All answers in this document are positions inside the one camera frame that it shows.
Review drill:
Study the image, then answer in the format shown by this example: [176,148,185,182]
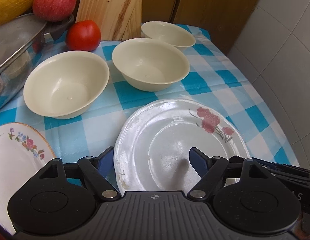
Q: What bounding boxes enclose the white plate pink flowers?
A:
[114,99,249,194]

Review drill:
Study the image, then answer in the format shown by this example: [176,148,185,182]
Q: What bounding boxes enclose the white plate gold rim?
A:
[0,122,56,234]

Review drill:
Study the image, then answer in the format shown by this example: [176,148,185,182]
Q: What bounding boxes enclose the cream bowl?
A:
[141,21,196,51]
[23,51,110,119]
[112,38,190,92]

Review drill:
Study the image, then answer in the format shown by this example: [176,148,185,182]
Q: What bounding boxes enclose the blue white checkered tablecloth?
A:
[0,25,298,166]

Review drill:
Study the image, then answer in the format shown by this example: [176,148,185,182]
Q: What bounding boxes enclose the red tomato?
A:
[66,20,101,51]

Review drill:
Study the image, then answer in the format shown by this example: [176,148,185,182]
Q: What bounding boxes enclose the steel pot with lid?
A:
[0,14,74,109]

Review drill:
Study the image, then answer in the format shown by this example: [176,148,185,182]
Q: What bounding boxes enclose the wooden cabinet doors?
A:
[74,0,258,53]

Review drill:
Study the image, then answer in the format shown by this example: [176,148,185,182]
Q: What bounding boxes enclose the wooden knife block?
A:
[76,0,142,41]

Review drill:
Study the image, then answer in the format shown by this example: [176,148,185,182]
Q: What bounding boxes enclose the red apple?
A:
[32,0,76,22]

